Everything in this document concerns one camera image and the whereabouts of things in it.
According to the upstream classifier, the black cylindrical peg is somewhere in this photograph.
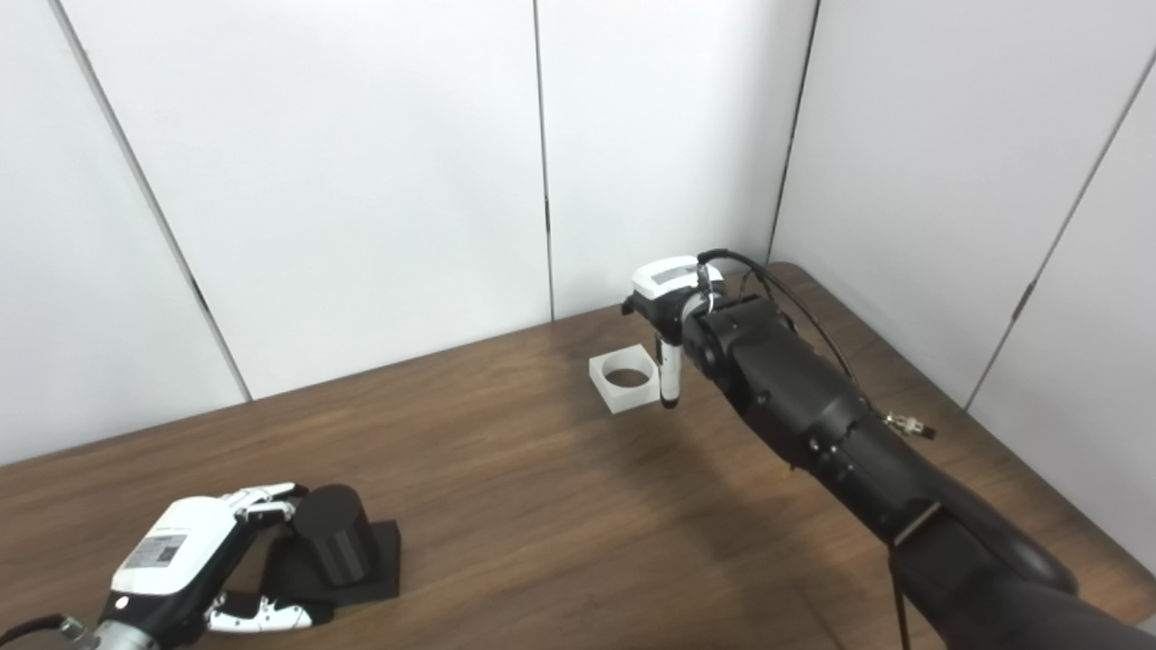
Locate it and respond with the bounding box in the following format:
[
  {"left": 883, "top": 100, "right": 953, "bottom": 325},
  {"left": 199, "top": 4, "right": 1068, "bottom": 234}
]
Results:
[{"left": 262, "top": 484, "right": 403, "bottom": 606}]

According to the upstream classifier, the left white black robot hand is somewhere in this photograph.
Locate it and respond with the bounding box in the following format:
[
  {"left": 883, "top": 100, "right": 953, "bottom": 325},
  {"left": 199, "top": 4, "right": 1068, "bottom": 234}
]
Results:
[{"left": 95, "top": 482, "right": 335, "bottom": 647}]

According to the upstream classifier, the white square piece with hole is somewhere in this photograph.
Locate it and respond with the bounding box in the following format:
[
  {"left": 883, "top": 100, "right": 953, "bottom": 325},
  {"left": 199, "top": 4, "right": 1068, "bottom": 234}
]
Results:
[{"left": 589, "top": 343, "right": 665, "bottom": 415}]

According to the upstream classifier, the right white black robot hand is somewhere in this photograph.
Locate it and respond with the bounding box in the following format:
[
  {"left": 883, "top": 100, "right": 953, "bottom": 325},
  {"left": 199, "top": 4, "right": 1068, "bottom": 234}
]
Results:
[{"left": 620, "top": 256, "right": 726, "bottom": 410}]

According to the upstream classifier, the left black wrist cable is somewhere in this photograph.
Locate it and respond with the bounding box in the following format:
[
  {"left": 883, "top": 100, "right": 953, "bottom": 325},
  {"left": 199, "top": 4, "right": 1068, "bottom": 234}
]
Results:
[{"left": 0, "top": 613, "right": 88, "bottom": 645}]

